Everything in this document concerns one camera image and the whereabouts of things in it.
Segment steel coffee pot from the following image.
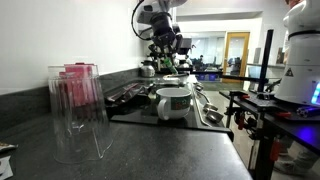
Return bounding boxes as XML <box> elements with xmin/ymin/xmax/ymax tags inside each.
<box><xmin>140</xmin><ymin>60</ymin><xmax>155</xmax><ymax>77</ymax></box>

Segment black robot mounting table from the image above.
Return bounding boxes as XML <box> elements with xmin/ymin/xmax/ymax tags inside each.
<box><xmin>219</xmin><ymin>91</ymin><xmax>320</xmax><ymax>180</ymax></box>

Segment steel coffee maker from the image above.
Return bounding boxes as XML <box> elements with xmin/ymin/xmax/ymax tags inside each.
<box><xmin>148</xmin><ymin>36</ymin><xmax>191</xmax><ymax>72</ymax></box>

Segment white paper packet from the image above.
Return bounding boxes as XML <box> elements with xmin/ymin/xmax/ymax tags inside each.
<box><xmin>0</xmin><ymin>142</ymin><xmax>17</xmax><ymax>180</ymax></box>

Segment white mug with green band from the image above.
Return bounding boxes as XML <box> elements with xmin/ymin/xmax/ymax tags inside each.
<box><xmin>156</xmin><ymin>88</ymin><xmax>191</xmax><ymax>120</ymax></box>

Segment clear ribbed glass pitcher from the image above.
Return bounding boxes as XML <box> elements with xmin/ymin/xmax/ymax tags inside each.
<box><xmin>48</xmin><ymin>63</ymin><xmax>113</xmax><ymax>164</ymax></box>

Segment black vertical post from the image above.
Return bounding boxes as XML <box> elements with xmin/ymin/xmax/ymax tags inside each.
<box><xmin>258</xmin><ymin>29</ymin><xmax>274</xmax><ymax>92</ymax></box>

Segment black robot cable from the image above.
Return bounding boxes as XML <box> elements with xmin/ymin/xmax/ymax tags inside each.
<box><xmin>130</xmin><ymin>0</ymin><xmax>154</xmax><ymax>42</ymax></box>

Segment yellow framed door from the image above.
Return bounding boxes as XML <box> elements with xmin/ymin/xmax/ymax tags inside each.
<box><xmin>222</xmin><ymin>32</ymin><xmax>250</xmax><ymax>83</ymax></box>

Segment pink sweetener packet box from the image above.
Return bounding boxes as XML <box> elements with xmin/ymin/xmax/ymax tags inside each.
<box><xmin>58</xmin><ymin>63</ymin><xmax>98</xmax><ymax>119</ymax></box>

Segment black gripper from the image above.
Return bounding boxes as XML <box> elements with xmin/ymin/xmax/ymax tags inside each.
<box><xmin>150</xmin><ymin>12</ymin><xmax>182</xmax><ymax>63</ymax></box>

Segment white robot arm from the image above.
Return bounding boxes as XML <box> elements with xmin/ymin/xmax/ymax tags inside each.
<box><xmin>275</xmin><ymin>0</ymin><xmax>320</xmax><ymax>106</ymax></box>

